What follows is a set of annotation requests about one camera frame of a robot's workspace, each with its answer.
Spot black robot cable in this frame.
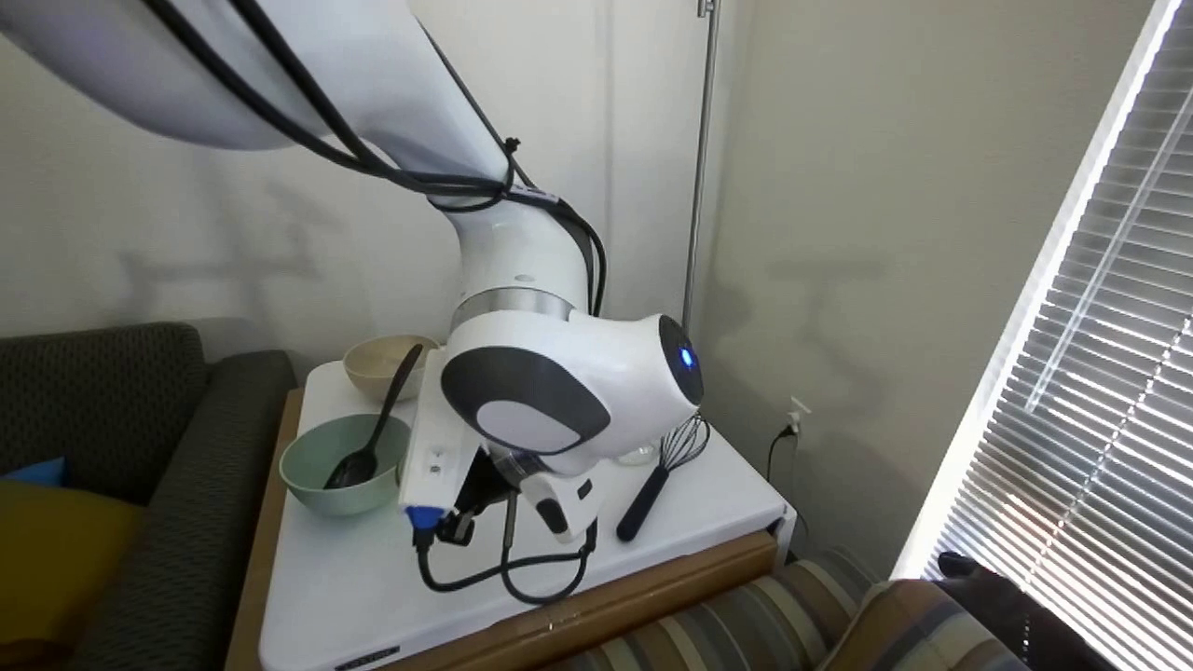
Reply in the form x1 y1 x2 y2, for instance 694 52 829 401
147 0 613 609

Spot yellow pillow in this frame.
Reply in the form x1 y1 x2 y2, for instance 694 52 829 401
0 476 150 652

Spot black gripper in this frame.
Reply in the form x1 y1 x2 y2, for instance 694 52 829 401
453 440 599 542

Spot dark grey armchair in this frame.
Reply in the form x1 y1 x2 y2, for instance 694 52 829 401
0 322 304 671

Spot white plastic board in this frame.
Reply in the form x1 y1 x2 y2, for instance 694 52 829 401
254 359 801 671

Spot striped sofa back cushion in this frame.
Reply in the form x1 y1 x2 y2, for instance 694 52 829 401
816 575 1037 671

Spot green bowl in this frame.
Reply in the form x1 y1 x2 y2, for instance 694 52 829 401
276 411 415 522

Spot beige bowl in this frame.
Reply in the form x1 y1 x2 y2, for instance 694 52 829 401
341 332 439 411

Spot blue pillow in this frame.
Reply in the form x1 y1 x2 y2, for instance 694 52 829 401
0 455 73 493

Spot black plastic spoon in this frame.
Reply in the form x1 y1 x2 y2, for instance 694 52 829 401
321 339 428 493

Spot black plug cable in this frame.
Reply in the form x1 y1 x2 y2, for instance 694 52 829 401
762 416 807 493

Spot white window blinds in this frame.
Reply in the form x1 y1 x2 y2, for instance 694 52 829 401
916 0 1193 671

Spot striped sofa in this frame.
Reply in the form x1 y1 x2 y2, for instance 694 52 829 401
542 547 1037 671

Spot black whisk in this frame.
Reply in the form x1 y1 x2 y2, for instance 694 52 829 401
613 412 717 547

